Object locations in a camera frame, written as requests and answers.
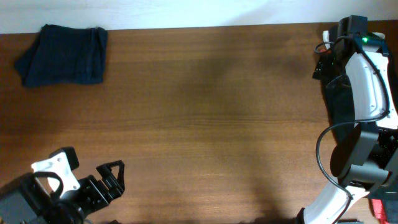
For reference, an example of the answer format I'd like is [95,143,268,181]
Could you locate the navy blue shorts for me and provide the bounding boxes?
[14,25,108,88]

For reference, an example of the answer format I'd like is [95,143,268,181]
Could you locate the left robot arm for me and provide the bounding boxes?
[1,160,125,223]

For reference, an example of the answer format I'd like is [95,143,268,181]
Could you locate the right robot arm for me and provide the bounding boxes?
[295,15,397,223]

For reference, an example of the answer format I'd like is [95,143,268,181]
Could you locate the black garment in pile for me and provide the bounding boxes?
[320,24,398,200]

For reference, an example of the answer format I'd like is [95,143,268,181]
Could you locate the red cloth in pile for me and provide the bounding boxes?
[321,49,330,55]

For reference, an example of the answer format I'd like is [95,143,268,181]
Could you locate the white cloth in pile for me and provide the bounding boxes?
[322,30,330,50]

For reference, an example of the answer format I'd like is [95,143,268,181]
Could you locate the red item at bottom right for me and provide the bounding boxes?
[370,199,389,224]

